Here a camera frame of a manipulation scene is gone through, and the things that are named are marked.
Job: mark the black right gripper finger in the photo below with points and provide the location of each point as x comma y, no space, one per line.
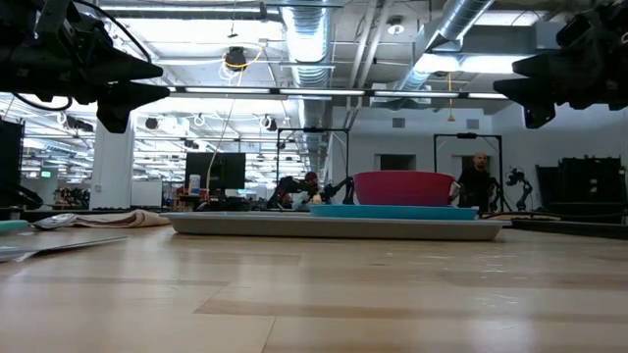
544,66
537,95

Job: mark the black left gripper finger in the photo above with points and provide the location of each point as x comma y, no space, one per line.
125,68
122,98

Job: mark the pink plastic bowl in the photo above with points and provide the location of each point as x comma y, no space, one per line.
402,188

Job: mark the blue round plate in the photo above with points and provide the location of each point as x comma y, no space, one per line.
392,212

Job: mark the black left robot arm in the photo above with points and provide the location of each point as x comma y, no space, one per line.
10,68

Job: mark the black neighbour rig robot arm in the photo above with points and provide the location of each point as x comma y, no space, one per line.
287,188
520,184
341,188

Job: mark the grey plastic tray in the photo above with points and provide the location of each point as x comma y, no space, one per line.
294,228

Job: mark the white square pillar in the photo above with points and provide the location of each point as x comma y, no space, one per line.
113,166

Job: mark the white board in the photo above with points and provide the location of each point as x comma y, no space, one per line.
146,193

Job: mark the black cabinet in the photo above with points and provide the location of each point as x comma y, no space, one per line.
581,184

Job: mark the black panel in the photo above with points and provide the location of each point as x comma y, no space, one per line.
11,162

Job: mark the white bottle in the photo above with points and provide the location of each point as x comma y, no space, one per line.
194,185

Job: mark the black computer monitor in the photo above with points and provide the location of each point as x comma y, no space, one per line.
216,171

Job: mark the beige cloth napkin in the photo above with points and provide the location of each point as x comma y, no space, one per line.
122,219

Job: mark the black gantry frame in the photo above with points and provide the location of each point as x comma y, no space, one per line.
314,130
466,135

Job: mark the silver ventilation duct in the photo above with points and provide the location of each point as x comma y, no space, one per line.
456,19
308,39

